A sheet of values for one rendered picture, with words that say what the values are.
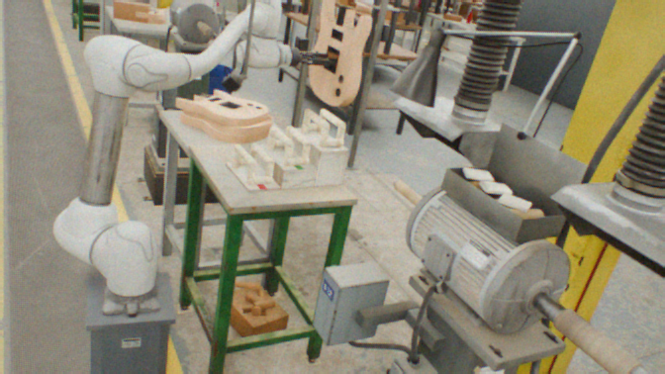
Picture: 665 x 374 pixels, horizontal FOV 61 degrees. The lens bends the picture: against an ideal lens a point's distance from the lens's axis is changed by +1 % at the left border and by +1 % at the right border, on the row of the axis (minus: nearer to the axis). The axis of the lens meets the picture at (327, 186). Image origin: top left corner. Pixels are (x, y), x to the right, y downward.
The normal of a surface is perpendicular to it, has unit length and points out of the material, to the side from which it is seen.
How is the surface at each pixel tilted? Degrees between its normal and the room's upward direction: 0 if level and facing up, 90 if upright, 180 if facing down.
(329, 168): 90
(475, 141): 90
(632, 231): 38
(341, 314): 90
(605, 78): 90
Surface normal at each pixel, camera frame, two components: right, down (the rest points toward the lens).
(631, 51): -0.87, 0.05
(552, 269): 0.51, 0.32
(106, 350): 0.33, 0.45
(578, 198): -0.39, -0.68
